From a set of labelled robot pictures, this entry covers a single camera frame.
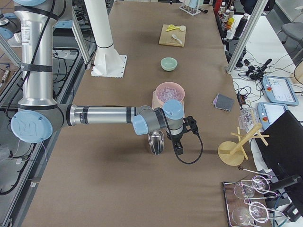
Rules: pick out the white wire rack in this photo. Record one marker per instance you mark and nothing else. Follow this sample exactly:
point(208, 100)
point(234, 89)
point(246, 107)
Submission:
point(192, 7)

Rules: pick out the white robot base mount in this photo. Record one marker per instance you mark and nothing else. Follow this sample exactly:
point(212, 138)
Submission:
point(108, 62)

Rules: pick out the black monitor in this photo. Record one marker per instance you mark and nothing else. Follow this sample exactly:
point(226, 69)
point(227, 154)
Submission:
point(284, 153)

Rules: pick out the teach pendant lower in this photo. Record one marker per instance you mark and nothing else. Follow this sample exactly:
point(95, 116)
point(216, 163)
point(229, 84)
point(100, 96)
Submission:
point(270, 112)

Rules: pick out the grey folded cloth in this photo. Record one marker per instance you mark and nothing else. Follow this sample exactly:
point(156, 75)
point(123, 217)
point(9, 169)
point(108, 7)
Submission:
point(223, 102)

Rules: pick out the wine glass rack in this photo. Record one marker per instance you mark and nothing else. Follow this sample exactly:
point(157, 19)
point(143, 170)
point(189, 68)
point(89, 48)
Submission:
point(245, 202)

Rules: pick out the teach pendant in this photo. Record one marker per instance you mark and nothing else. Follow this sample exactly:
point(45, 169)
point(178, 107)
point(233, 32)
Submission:
point(270, 112)
point(279, 90)

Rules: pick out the aluminium frame post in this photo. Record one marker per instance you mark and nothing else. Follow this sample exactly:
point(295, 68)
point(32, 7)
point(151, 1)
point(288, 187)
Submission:
point(257, 26)

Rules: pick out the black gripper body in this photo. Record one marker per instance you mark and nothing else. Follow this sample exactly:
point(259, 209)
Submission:
point(174, 138)

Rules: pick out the mint green bowl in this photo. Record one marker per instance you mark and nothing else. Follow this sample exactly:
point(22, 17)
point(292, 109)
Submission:
point(168, 63)

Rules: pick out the beige plastic tray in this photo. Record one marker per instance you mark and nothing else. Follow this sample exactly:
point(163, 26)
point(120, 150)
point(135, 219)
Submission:
point(156, 103)

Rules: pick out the yellow plastic knife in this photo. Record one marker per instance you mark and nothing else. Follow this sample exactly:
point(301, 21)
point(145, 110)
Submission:
point(173, 28)

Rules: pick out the bamboo cutting board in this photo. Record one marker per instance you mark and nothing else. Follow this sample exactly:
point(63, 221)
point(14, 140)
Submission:
point(166, 37)

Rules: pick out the teach pendant upper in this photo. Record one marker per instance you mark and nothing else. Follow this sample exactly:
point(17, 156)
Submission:
point(279, 90)

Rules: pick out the pile of clear ice cubes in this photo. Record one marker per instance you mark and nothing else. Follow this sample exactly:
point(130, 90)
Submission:
point(168, 93)

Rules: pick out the pink bowl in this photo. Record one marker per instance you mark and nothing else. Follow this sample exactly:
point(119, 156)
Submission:
point(171, 84)

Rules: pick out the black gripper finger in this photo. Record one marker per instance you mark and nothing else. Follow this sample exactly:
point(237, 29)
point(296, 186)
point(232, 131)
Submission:
point(176, 147)
point(180, 149)

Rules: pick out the wooden cup stand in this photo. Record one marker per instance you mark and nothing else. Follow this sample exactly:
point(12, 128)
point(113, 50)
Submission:
point(232, 153)

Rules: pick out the steel ice scoop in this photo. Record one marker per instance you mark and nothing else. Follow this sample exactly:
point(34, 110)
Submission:
point(156, 142)

